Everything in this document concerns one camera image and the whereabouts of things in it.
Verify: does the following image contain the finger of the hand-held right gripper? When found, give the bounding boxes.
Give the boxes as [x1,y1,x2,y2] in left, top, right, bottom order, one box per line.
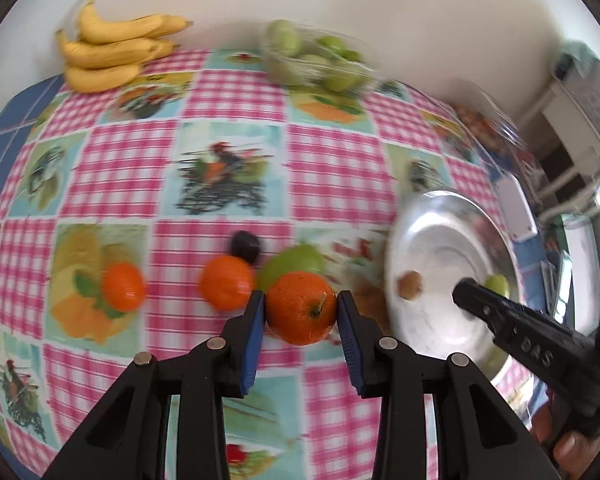
[451,280,518,346]

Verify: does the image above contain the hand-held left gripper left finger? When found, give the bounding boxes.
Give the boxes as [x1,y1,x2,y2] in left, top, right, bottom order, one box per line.
[42,290,267,480]

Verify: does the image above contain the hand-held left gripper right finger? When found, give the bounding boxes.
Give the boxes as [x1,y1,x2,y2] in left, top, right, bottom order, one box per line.
[336,290,563,480]

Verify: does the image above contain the large green jujube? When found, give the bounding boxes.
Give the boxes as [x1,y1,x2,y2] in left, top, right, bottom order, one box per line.
[484,273,511,298]
[256,243,328,293]

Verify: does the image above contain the mandarin with green stem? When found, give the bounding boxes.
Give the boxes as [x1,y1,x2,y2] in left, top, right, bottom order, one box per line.
[265,271,338,346]

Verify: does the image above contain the orange mandarin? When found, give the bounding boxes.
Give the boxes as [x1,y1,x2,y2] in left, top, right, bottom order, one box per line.
[101,261,147,312]
[200,255,257,311]

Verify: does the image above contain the round brown longan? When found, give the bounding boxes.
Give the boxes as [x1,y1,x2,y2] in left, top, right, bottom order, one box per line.
[397,270,424,302]

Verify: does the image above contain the round metal bowl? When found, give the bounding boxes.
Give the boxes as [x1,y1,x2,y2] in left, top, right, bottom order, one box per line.
[386,189,520,386]

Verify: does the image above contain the person's right hand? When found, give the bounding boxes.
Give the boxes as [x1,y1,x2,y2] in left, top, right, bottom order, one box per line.
[530,395,600,480]

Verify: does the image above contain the dark red cherry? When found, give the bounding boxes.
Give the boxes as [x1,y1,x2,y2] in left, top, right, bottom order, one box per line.
[229,230,262,264]

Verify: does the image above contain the white plastic box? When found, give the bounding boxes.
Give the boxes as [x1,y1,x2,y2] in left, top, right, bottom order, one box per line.
[495,177,538,242]

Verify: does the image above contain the pink checkered tablecloth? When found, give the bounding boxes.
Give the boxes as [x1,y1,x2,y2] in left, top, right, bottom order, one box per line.
[0,49,551,480]

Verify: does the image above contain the pile of longans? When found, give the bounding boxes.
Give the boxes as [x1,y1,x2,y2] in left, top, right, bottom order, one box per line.
[457,105,506,151]

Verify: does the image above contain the clear plastic longan box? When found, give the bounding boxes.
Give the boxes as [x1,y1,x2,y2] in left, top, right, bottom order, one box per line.
[452,80,531,161]

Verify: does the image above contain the white wooden chair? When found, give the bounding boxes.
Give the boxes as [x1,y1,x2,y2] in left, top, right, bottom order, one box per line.
[522,40,600,221]

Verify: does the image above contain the clear plastic jujube pack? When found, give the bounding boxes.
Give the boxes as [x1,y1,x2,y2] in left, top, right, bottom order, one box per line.
[260,19,381,96]

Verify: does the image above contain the pile of small green jujubes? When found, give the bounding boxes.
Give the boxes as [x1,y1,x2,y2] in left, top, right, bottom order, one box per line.
[264,20,371,92]

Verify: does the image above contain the yellow banana bunch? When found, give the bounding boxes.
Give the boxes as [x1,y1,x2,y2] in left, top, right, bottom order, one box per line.
[55,0,193,93]

